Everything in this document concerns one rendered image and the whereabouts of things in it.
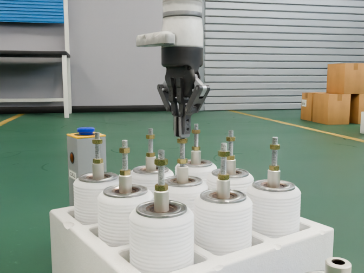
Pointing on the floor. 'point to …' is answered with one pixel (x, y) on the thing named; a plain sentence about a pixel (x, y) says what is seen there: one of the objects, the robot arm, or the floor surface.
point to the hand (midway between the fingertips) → (182, 126)
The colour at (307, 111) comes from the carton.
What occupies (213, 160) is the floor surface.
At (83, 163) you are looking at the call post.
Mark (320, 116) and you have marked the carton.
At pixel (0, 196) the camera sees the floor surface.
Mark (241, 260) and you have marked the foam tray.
